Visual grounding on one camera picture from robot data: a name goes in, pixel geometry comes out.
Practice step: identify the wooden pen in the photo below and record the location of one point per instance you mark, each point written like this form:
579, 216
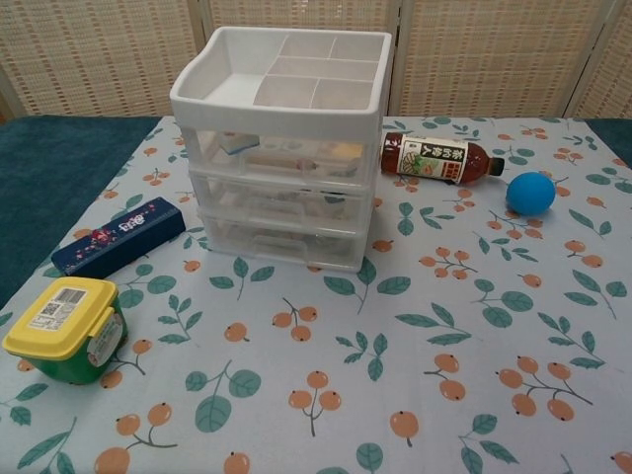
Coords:
281, 164

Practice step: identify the clear drawer holding pen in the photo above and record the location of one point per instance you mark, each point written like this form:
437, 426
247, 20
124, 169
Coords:
212, 153

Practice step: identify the blue ball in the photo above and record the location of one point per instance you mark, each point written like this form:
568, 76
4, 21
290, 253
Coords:
530, 193

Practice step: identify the woven bamboo folding screen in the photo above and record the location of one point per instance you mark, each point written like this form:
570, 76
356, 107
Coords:
494, 59

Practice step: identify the white mahjong tile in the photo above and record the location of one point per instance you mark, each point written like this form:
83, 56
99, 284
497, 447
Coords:
239, 144

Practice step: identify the navy blue floral box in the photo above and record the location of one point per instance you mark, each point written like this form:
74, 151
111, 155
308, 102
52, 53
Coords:
118, 237

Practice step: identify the floral fruit print tablecloth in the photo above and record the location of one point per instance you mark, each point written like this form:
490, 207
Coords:
395, 345

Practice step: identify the white plastic drawer organizer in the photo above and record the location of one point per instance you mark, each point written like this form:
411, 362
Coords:
276, 118

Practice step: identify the green tub with yellow lid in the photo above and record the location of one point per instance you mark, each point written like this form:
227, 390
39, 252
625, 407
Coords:
59, 321

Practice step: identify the brown tea bottle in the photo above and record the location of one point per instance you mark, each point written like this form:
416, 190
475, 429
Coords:
434, 160

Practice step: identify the clear plastic drawer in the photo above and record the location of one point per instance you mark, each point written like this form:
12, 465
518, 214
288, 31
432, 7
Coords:
266, 205
276, 247

